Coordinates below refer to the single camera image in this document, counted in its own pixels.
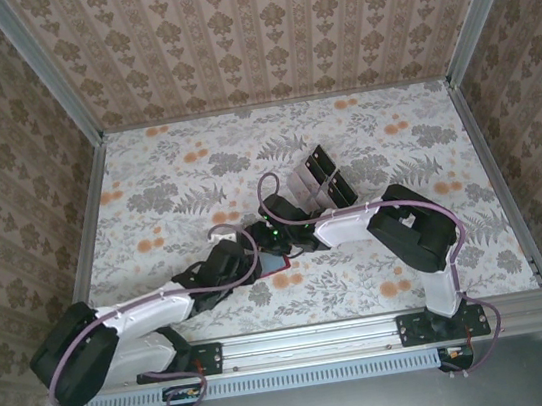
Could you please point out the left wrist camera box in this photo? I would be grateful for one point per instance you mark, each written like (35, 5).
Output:
(224, 237)

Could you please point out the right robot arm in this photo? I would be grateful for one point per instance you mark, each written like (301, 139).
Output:
(350, 227)

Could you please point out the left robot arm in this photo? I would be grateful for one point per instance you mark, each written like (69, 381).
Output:
(145, 314)

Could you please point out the pink credit card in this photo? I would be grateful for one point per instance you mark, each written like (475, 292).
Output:
(307, 178)
(323, 198)
(297, 182)

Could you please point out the black credit card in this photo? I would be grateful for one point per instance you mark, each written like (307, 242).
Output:
(336, 196)
(314, 169)
(345, 187)
(325, 159)

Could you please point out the aluminium corner post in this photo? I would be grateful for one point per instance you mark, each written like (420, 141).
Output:
(482, 7)
(44, 68)

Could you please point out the red leather card holder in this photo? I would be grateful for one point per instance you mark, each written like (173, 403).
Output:
(275, 265)

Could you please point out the thin aluminium end rail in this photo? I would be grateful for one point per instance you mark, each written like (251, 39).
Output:
(277, 105)

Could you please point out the floral tablecloth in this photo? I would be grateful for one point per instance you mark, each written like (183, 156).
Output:
(364, 291)

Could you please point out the aluminium mounting rail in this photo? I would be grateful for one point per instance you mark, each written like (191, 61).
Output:
(310, 341)

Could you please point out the aluminium side rail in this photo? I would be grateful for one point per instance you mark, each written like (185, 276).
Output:
(88, 228)
(488, 157)

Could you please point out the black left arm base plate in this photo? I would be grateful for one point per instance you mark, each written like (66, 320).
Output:
(212, 357)

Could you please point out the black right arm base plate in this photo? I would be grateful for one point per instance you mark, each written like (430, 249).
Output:
(410, 330)

